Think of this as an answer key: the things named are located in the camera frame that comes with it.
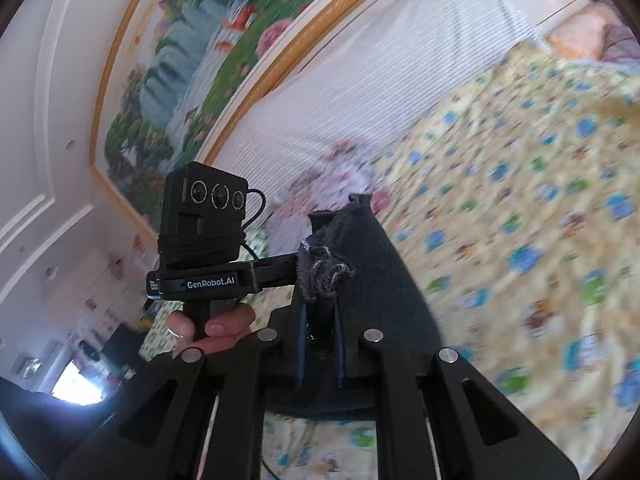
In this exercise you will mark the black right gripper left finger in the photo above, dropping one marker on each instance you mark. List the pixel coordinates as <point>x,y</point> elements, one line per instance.
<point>301,345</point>

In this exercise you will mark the left hand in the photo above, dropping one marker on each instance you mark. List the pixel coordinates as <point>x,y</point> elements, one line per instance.
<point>220,333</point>

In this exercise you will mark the gold framed landscape painting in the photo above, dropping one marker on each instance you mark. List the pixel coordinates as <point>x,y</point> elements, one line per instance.
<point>179,76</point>

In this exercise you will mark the black pants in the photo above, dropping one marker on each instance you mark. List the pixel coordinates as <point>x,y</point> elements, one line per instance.
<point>347,260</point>

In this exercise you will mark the yellow bear print quilt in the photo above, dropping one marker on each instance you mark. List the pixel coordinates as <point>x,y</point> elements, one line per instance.
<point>514,203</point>

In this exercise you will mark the floral ruffled pillow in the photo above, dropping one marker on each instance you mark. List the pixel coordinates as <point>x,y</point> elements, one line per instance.
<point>326,185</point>

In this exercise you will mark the black left gripper camera box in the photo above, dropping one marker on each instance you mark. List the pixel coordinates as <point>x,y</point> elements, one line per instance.
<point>202,215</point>

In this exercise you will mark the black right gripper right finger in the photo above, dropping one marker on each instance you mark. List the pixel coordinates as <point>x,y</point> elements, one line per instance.
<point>339,351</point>

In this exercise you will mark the white striped headboard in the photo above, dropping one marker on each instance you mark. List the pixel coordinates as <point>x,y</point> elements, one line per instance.
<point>373,88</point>

